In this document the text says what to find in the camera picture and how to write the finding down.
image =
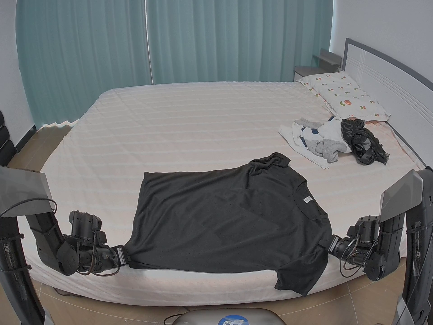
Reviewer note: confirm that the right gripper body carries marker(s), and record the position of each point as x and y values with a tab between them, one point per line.
340	247

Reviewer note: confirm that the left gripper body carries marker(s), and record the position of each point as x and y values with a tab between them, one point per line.
116	256

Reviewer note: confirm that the black T-shirt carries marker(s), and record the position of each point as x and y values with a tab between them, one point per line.
230	222

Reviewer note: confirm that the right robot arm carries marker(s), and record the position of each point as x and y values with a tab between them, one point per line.
389	242

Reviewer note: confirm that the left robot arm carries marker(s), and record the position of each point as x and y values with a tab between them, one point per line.
44	235

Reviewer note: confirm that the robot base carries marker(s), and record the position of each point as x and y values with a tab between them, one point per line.
203	318

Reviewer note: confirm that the pile of clothes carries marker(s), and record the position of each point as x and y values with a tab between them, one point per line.
321	140

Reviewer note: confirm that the bed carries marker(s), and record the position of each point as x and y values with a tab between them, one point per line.
186	124

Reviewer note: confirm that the black garment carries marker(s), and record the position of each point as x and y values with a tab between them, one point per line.
365	140

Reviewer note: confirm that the white printed pillow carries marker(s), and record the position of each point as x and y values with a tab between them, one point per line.
348	93

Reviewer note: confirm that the grey bedside table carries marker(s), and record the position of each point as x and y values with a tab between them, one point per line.
321	66

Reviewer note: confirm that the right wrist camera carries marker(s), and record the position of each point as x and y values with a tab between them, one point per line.
353	233

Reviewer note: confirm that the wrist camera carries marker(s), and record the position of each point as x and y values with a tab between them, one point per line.
353	233
98	237

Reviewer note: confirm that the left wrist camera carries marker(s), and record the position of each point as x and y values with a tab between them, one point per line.
98	237

